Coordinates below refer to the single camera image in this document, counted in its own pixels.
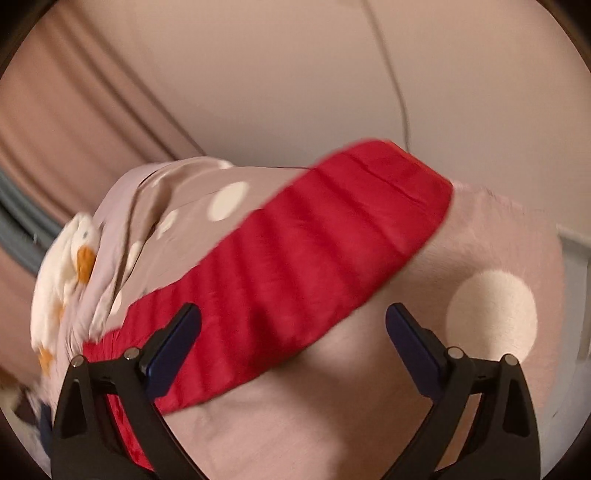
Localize red puffer jacket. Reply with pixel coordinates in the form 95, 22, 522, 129
81, 139, 454, 471

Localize pink polka dot blanket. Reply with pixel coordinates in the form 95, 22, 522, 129
40, 158, 564, 479

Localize white goose plush toy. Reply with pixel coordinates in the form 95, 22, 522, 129
30, 212, 101, 376

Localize blue-grey curtain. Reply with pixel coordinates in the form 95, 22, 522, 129
0, 172, 62, 276

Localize pink curtain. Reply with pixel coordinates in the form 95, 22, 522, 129
1, 1, 202, 383

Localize thin wall cable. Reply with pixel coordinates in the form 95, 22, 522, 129
359, 0, 413, 153

